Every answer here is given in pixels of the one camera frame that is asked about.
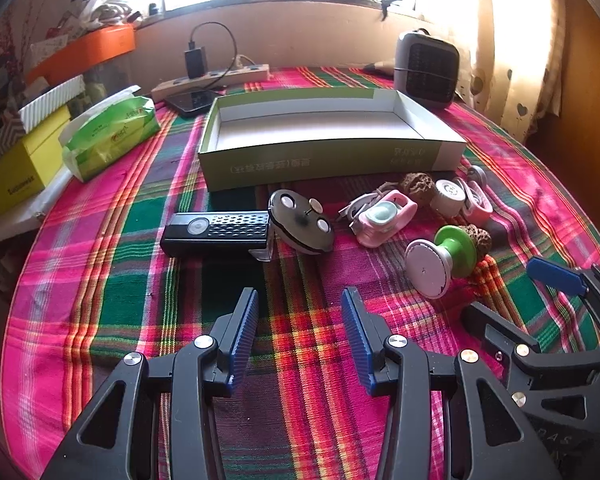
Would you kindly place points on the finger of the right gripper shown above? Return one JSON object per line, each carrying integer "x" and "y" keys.
{"x": 495, "y": 332}
{"x": 582, "y": 283}

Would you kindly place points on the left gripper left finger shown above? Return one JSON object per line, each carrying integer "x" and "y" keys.
{"x": 116, "y": 434}

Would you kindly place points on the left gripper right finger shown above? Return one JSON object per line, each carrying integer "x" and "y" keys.
{"x": 486, "y": 434}

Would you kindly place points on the walnut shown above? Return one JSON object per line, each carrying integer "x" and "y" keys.
{"x": 481, "y": 239}
{"x": 419, "y": 187}

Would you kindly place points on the pink white clip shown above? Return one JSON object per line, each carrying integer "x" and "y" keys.
{"x": 477, "y": 208}

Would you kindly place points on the green white spool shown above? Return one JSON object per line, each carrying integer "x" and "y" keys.
{"x": 432, "y": 266}

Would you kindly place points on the pink clip camera gadget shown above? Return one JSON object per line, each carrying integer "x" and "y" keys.
{"x": 377, "y": 223}

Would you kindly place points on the black round disc gadget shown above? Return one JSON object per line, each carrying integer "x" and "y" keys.
{"x": 301, "y": 222}

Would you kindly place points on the black rectangular bike light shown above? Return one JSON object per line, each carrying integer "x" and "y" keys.
{"x": 218, "y": 232}

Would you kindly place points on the wooden cabinet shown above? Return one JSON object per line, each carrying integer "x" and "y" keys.
{"x": 570, "y": 144}

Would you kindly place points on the heart pattern curtain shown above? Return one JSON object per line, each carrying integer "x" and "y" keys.
{"x": 511, "y": 62}

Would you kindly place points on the grey portable heater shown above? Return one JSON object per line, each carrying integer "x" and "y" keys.
{"x": 426, "y": 69}

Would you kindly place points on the plaid tablecloth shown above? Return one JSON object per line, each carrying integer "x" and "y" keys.
{"x": 96, "y": 286}

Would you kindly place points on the beige tool on table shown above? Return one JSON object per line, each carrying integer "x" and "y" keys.
{"x": 385, "y": 68}

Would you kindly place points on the yellow box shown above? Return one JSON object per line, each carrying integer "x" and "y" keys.
{"x": 29, "y": 166}

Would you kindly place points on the green white cardboard box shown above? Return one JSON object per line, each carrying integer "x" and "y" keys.
{"x": 277, "y": 136}

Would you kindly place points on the black window latch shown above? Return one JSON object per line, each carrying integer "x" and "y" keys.
{"x": 384, "y": 8}

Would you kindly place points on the green tissue pack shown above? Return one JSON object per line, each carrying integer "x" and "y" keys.
{"x": 107, "y": 131}

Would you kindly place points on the striped white box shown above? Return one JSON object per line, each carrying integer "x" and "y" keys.
{"x": 18, "y": 123}

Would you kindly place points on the black smartphone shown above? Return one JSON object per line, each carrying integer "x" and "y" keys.
{"x": 192, "y": 104}

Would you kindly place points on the white power strip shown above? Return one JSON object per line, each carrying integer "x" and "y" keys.
{"x": 251, "y": 73}

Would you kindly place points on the white plug in strip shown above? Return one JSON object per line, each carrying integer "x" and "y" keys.
{"x": 244, "y": 62}

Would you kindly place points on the black charger plug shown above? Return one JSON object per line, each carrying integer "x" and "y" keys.
{"x": 196, "y": 62}

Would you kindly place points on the orange box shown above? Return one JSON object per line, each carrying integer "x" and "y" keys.
{"x": 83, "y": 54}

